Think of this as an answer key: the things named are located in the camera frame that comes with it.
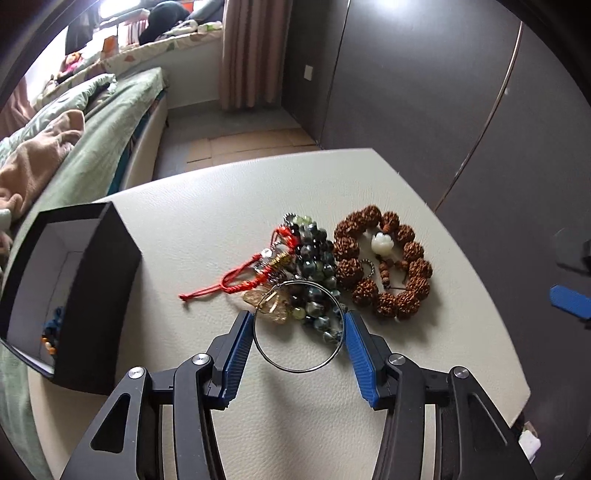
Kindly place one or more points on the silver bangle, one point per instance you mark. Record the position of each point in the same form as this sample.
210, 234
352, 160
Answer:
298, 371

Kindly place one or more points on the pink fleece blanket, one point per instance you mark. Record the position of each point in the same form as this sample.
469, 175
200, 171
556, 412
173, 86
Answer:
41, 152

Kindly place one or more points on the grey pillow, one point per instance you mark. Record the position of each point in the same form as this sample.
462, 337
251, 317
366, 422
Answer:
207, 9

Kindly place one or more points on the gold butterfly ornament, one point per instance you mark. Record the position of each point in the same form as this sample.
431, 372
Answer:
272, 309

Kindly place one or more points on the dark grey wardrobe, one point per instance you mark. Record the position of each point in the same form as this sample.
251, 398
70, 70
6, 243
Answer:
415, 92

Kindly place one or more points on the pale green floral quilt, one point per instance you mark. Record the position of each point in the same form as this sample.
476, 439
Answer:
60, 104

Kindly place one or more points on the black jewelry box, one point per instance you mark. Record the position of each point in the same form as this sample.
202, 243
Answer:
106, 300

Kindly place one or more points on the black clothing pile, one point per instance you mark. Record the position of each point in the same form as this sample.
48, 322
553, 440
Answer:
166, 18

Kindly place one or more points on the hanging dark clothes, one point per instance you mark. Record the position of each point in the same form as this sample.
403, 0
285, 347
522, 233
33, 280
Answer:
76, 37

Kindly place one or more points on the colourful plush toys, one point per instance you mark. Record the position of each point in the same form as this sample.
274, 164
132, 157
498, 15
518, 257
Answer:
71, 64

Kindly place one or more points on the pink curtain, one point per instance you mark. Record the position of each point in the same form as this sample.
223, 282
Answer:
16, 106
249, 55

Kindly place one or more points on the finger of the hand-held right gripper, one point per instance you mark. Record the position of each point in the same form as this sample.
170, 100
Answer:
572, 301
575, 251

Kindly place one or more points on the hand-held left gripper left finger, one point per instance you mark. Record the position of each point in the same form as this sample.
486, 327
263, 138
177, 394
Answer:
235, 355

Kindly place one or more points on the flat cardboard sheets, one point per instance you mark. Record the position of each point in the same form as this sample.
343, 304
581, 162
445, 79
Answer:
240, 143

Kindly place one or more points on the white wall socket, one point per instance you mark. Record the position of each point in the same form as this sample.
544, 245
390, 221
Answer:
308, 72

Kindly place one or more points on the bed with green sheet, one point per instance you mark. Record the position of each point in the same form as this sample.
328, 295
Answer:
111, 124

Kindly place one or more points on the floral window seat cushion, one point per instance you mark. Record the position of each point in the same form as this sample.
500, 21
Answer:
152, 50

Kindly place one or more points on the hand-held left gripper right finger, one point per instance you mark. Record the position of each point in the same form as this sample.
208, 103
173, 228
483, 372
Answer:
362, 360

